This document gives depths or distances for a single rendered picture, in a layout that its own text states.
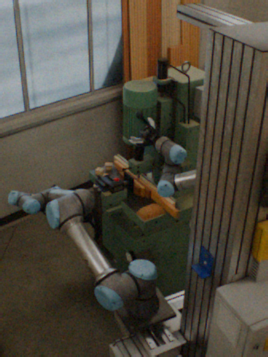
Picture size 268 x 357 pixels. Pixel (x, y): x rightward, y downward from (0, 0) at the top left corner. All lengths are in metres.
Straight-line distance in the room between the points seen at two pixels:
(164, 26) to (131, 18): 0.39
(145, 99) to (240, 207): 1.07
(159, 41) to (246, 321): 2.98
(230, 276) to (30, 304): 1.92
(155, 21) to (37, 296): 2.34
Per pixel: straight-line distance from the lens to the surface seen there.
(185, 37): 4.30
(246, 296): 1.64
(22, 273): 3.53
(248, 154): 1.37
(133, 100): 2.39
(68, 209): 2.01
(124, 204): 2.58
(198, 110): 2.55
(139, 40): 3.93
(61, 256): 3.62
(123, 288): 1.90
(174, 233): 2.78
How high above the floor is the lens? 2.38
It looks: 32 degrees down
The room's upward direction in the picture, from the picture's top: 1 degrees clockwise
